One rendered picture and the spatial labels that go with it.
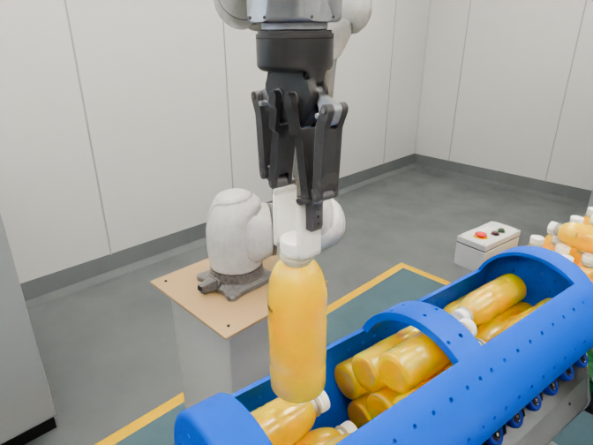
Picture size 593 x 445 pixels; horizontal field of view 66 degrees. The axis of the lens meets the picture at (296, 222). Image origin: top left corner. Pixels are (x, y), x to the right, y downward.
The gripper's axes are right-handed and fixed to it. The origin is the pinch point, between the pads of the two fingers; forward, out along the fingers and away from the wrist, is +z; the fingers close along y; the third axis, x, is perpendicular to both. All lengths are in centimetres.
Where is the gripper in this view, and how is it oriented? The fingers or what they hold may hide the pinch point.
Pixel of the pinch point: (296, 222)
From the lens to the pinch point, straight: 51.4
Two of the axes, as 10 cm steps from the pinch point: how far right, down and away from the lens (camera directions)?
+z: 0.1, 9.2, 4.0
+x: 8.0, -2.4, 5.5
